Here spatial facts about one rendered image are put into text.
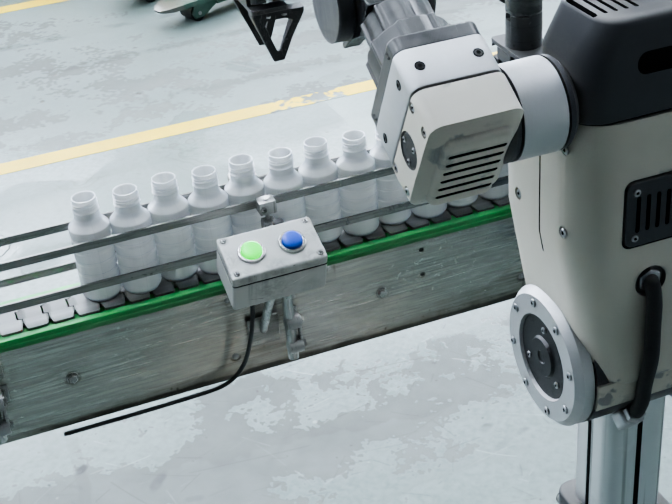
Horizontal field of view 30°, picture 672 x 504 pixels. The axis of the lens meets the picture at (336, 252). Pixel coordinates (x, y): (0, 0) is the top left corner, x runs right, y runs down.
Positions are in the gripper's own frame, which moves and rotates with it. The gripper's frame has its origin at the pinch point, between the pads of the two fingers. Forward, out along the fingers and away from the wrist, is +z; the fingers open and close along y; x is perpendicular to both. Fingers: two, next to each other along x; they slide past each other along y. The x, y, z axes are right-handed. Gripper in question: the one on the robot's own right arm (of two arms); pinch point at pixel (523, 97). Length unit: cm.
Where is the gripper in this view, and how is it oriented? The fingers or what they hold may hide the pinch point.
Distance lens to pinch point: 203.4
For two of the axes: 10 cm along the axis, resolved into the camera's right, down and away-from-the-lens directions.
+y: -3.5, -4.7, 8.1
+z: 0.8, 8.5, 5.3
